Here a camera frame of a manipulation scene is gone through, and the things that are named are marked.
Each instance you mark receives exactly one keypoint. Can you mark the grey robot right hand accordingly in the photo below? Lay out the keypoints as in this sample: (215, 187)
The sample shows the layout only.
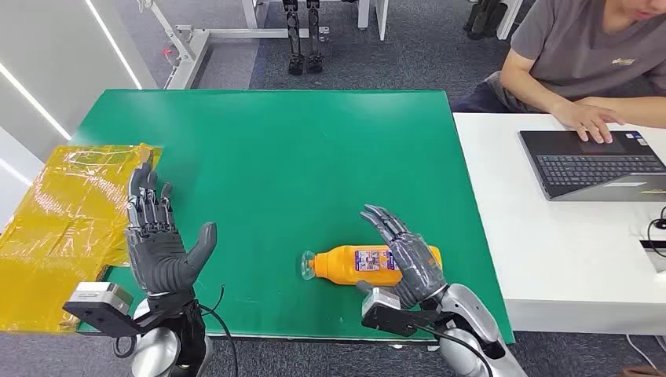
(416, 270)

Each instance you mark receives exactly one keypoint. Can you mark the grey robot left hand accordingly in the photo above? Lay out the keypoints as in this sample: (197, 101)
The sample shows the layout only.
(156, 260)

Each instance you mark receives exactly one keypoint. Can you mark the orange plastic bottle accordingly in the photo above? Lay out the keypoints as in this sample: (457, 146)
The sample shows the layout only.
(338, 265)

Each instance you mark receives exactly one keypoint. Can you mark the person's left forearm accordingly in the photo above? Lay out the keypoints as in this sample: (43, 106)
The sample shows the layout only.
(629, 109)

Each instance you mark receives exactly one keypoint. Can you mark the person's right forearm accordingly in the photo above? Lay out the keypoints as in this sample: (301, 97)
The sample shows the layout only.
(525, 91)

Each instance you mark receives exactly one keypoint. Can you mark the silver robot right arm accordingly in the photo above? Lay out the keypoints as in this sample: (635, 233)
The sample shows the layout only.
(468, 307)

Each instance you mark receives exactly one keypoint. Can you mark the yellow film-wrapped box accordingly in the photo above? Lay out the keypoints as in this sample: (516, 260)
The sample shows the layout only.
(52, 234)

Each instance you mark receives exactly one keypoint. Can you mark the white desk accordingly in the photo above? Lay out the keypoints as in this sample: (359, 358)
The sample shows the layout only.
(562, 249)

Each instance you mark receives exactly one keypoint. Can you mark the green table mat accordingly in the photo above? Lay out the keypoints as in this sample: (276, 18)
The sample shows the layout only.
(291, 172)

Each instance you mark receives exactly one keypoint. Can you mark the dark grey laptop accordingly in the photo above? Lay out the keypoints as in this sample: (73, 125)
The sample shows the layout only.
(588, 166)

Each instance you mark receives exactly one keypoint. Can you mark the person's right hand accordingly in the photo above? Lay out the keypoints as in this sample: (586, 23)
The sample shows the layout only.
(588, 119)

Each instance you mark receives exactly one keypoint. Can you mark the black robot leg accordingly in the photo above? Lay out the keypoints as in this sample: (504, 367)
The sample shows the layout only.
(314, 36)
(295, 36)

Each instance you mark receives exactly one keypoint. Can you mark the white table leg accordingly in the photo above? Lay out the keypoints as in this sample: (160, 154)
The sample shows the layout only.
(375, 15)

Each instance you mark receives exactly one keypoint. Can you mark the person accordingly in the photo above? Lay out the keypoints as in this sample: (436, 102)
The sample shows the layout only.
(582, 47)

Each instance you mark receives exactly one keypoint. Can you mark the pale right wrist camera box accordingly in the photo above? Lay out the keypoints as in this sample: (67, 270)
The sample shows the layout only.
(382, 304)

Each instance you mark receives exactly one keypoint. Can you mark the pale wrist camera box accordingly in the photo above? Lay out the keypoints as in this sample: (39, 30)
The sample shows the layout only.
(382, 304)
(99, 297)

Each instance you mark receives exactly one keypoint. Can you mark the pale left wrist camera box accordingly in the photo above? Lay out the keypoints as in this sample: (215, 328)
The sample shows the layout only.
(99, 297)

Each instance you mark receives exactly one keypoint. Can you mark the white metal frame stand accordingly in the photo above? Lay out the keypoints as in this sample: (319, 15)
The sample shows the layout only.
(187, 47)

